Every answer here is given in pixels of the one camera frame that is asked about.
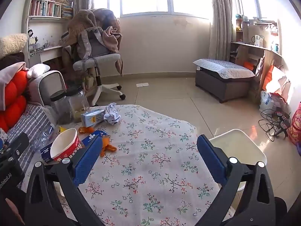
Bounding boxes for orange bag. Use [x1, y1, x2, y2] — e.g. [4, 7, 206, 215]
[262, 63, 275, 91]

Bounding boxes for large orange peel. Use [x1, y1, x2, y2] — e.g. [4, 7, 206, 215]
[100, 138, 117, 157]

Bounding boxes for clear plastic bottle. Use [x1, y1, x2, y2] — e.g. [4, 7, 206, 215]
[30, 124, 55, 151]

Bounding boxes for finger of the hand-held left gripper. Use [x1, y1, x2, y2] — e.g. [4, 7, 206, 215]
[0, 132, 30, 162]

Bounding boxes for snack-filled clear jar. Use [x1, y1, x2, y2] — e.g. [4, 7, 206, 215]
[65, 85, 91, 122]

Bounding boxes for tangle of black cables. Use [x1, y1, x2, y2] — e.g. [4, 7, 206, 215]
[258, 107, 291, 142]

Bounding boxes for dark blue small box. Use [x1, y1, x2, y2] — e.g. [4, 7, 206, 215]
[39, 142, 59, 164]

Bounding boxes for quilted light cover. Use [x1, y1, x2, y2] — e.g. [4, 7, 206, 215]
[192, 58, 255, 79]

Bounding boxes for striped blanket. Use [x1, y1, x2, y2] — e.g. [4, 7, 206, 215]
[5, 105, 55, 184]

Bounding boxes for white grey office chair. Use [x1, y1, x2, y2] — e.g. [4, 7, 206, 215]
[62, 27, 126, 106]

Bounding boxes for orange cushion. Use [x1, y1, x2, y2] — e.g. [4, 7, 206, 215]
[0, 70, 29, 132]

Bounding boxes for wooden shelf desk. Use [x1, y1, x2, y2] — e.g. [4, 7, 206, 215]
[229, 18, 283, 104]

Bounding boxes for white plastic bag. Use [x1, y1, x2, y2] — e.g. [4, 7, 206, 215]
[259, 91, 286, 112]
[103, 102, 121, 125]

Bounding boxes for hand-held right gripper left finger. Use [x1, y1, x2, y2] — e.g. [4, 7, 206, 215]
[25, 135, 105, 226]

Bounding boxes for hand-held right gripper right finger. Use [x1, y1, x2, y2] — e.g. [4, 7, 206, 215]
[197, 134, 277, 226]

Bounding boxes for white framed mesh chair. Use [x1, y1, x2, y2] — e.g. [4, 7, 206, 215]
[28, 70, 67, 106]

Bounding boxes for light blue tissue pack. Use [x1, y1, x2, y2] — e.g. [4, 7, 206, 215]
[81, 109, 106, 128]

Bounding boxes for white plastic waste bin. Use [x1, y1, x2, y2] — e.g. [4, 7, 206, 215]
[208, 129, 267, 191]

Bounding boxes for grey backpack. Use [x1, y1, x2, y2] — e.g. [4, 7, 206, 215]
[78, 27, 112, 60]

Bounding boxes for blue milk carton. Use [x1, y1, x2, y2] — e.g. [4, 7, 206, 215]
[81, 129, 111, 146]

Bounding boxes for brown blanket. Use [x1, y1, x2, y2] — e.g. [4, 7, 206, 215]
[63, 8, 124, 77]

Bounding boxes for dark grey ottoman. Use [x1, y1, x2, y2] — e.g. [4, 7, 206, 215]
[195, 67, 255, 103]

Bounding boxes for cream fluffy cushion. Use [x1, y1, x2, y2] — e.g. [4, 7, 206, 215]
[0, 33, 28, 60]

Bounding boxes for white desktop device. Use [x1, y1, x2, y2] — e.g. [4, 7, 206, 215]
[253, 35, 267, 47]

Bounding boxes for white desk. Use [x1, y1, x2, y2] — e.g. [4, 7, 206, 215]
[22, 16, 71, 69]

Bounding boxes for red printed bag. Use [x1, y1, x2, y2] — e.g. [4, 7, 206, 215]
[287, 101, 301, 146]

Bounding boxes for white pillow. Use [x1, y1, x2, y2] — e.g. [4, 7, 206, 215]
[26, 63, 51, 79]

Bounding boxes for red instant noodle cup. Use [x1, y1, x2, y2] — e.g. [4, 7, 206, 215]
[50, 128, 83, 163]

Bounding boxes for dark-filled clear jar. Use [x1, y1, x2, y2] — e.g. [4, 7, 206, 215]
[50, 90, 72, 125]

